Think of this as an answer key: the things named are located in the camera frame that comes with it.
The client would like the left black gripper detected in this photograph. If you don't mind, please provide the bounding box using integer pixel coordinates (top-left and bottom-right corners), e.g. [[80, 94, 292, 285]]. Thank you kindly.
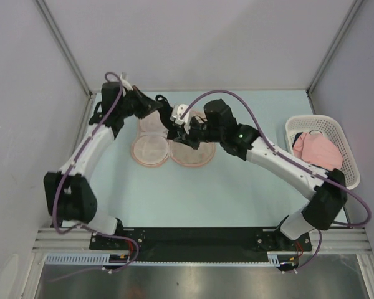
[[118, 86, 162, 120]]

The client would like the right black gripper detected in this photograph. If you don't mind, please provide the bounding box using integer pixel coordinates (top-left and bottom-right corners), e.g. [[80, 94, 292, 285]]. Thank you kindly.
[[173, 116, 224, 150]]

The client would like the pink patterned laundry bag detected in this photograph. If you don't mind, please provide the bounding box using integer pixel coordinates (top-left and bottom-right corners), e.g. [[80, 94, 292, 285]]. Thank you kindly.
[[130, 112, 216, 168]]

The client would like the black bra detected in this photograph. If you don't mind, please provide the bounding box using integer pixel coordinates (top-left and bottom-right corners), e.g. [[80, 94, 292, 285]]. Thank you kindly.
[[155, 95, 175, 130]]

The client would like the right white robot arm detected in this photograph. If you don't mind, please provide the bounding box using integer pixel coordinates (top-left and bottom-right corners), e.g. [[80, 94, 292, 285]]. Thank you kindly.
[[160, 99, 347, 250]]

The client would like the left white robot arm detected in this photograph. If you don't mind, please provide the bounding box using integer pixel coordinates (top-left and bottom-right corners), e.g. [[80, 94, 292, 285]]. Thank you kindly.
[[44, 81, 172, 249]]

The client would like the white plastic basket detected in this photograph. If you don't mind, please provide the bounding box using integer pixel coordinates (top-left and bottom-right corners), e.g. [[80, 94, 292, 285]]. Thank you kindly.
[[285, 115, 360, 189]]

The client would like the dark blue garment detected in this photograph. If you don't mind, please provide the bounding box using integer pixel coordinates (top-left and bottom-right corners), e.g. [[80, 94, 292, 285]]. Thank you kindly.
[[292, 132, 302, 146]]

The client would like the pink garment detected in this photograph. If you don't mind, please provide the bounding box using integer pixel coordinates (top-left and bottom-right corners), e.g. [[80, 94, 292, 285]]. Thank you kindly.
[[292, 132, 343, 171]]

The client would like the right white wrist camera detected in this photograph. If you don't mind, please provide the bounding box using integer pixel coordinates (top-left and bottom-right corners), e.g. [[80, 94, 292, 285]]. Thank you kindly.
[[170, 104, 191, 133]]

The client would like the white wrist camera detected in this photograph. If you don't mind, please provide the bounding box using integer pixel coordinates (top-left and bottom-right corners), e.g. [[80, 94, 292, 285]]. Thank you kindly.
[[120, 72, 133, 91], [170, 104, 191, 133]]

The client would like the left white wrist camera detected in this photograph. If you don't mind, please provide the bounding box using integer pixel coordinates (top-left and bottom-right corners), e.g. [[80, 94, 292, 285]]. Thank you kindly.
[[120, 72, 133, 91]]

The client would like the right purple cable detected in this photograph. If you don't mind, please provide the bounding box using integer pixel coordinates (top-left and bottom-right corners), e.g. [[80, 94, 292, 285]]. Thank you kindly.
[[180, 89, 372, 277]]

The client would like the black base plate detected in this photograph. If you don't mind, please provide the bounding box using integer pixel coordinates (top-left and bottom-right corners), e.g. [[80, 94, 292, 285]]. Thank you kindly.
[[89, 221, 312, 263]]

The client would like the white slotted cable duct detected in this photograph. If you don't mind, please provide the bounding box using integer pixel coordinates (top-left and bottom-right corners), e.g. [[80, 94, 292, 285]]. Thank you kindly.
[[46, 252, 135, 265]]

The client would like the left aluminium corner post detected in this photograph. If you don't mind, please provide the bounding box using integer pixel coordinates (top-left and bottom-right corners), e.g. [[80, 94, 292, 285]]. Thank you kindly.
[[33, 0, 92, 97]]

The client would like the aluminium corner post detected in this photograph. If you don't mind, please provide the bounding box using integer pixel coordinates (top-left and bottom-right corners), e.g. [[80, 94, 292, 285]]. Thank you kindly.
[[33, 0, 92, 97], [306, 0, 366, 97]]

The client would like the right aluminium corner post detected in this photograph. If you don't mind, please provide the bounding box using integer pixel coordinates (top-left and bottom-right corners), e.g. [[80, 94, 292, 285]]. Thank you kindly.
[[306, 0, 366, 97]]

